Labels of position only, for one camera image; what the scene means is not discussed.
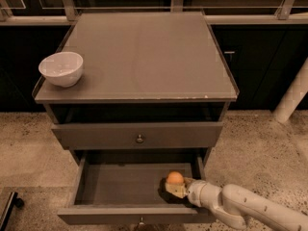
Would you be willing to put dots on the open grey middle drawer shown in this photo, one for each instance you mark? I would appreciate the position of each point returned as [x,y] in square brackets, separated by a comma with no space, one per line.
[122,189]

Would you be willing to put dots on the white ceramic bowl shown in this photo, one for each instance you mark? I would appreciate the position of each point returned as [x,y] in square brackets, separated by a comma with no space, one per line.
[63,69]

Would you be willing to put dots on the black wheeled cart base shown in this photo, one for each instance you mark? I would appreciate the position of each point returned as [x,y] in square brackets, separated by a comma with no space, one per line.
[13,201]

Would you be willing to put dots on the round metal middle knob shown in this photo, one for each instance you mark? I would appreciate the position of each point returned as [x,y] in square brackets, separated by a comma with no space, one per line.
[141,223]

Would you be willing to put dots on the round metal knob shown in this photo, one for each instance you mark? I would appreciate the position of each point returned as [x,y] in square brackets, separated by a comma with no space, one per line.
[141,223]
[139,139]

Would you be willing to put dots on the round metal top knob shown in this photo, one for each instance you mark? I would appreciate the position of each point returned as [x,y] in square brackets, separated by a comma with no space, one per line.
[139,139]

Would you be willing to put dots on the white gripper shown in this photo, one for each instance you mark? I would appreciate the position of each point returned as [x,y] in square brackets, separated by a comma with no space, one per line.
[196,192]

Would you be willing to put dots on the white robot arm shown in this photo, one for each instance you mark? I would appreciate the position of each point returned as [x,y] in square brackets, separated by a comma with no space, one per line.
[234,205]

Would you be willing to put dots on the grey drawer cabinet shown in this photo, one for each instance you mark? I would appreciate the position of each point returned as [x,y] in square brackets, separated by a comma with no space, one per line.
[142,68]

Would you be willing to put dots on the white cylindrical post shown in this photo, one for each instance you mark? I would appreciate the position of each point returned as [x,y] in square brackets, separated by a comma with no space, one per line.
[293,96]

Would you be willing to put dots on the orange fruit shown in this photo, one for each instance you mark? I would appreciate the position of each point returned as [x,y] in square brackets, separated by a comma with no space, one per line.
[175,178]

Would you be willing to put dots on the metal railing frame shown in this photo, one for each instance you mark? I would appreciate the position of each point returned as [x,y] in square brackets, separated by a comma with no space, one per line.
[40,12]

